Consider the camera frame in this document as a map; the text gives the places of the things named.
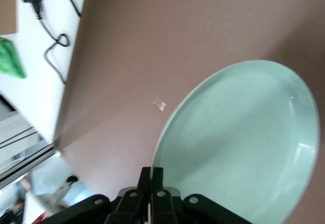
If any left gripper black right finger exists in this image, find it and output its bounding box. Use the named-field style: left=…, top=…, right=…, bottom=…
left=151, top=167, right=251, bottom=224

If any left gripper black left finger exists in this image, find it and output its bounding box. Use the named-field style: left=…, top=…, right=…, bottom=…
left=48, top=167, right=151, bottom=224

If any pale green plastic plate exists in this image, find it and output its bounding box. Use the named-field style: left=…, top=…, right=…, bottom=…
left=151, top=59, right=320, bottom=224

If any white clamp with black knob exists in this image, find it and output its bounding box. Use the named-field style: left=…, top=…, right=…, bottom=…
left=32, top=175, right=78, bottom=216

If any small clear tape piece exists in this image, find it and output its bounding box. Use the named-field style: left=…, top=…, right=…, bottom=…
left=153, top=97, right=167, bottom=113

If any green cloth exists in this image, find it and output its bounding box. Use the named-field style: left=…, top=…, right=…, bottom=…
left=0, top=37, right=26, bottom=79

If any brown cardboard box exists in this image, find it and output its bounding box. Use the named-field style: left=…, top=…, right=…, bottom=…
left=0, top=0, right=20, bottom=36

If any aluminium table frame rail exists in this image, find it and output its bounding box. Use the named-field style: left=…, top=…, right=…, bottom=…
left=0, top=142, right=63, bottom=189

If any black power adapter cable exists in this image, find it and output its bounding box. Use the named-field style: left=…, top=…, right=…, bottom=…
left=0, top=0, right=89, bottom=143

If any black looped cable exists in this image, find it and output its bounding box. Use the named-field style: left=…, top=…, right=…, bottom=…
left=35, top=15, right=70, bottom=84

